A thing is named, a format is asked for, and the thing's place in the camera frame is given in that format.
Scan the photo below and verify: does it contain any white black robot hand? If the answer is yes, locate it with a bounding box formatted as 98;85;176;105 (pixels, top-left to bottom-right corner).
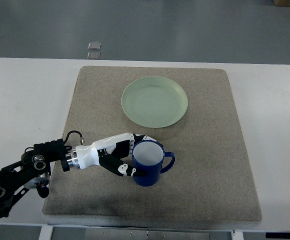
67;132;159;177

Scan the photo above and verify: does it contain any blue enamel mug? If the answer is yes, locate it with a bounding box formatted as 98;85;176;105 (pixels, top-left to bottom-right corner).
132;140;175;187

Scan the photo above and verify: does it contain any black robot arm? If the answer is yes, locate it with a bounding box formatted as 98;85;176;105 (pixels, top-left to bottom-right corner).
0;130;84;219

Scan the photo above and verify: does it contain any light green plate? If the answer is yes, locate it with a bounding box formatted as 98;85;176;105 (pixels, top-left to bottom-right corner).
121;76;188;128

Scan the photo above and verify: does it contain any lower floor socket plate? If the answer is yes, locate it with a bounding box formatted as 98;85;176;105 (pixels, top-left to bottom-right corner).
87;51;101;60

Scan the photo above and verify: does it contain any floor socket plate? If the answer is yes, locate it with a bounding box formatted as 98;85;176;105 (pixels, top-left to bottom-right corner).
88;42;101;51
87;51;101;60

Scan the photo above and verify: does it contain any upper floor socket plate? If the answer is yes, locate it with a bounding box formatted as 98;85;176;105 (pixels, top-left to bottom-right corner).
88;42;101;51

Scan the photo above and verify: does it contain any beige felt mat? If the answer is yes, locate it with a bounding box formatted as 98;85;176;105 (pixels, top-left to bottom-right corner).
43;66;261;229

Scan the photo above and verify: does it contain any cardboard box corner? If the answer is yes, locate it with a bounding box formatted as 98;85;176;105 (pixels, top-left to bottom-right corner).
273;0;290;7

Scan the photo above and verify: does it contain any metal table frame rail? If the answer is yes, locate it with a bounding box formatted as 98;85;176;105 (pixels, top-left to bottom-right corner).
51;227;232;240

